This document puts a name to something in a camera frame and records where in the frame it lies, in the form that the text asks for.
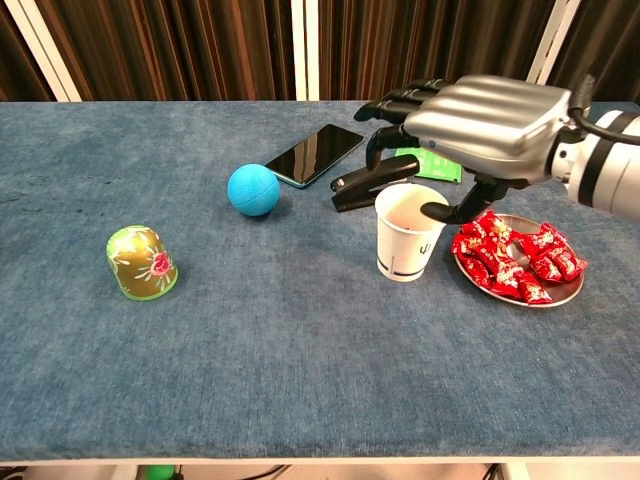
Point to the red wrapped candy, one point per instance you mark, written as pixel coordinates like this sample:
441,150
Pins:
542,240
501,261
475,270
567,262
490,227
505,287
470,245
545,268
533,290

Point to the white frame post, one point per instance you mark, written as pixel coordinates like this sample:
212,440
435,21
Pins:
300,50
44,50
552,40

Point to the black smartphone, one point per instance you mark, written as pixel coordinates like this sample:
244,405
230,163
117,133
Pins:
315,155

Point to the green rounded plastic part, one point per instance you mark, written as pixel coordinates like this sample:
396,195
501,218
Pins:
160,474

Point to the green sachet packet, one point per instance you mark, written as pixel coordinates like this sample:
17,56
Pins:
442,170

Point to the black stapler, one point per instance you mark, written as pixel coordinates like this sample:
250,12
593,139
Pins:
360,187

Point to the green round can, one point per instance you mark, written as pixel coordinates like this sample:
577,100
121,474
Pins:
142,265

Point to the white paper cup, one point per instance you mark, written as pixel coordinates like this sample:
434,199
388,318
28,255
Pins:
405,250

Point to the blue felt table cloth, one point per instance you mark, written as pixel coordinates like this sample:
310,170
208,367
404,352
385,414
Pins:
300,350

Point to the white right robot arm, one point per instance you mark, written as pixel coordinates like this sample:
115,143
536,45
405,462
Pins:
610,165

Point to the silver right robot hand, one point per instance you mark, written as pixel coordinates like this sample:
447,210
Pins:
490,120

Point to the bowl of red candies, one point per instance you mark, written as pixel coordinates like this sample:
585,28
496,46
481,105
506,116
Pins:
567,291

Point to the blue ball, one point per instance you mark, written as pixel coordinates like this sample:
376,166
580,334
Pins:
253,190

